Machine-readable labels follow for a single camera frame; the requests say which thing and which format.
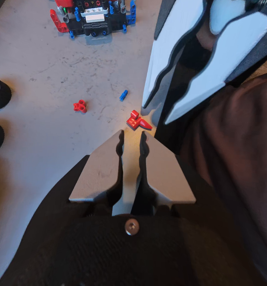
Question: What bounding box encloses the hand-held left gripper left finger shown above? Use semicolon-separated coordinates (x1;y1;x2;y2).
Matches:
69;130;125;202

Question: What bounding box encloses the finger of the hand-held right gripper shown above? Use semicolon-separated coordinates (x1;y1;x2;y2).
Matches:
164;11;267;125
142;0;208;109

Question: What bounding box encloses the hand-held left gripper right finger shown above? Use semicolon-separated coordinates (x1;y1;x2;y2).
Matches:
139;131;196;205

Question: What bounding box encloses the red teardrop brick piece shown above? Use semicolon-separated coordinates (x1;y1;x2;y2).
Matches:
139;118;153;130

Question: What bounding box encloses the red double brick connector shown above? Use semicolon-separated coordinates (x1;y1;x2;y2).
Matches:
73;99;87;113

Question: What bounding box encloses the toy brick race car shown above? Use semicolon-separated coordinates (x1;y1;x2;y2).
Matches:
50;0;137;40

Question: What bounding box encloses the grey desk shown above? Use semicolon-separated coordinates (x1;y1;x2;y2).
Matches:
0;0;176;280

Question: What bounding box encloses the person's brown shirt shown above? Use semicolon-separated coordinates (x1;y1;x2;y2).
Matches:
180;74;267;286

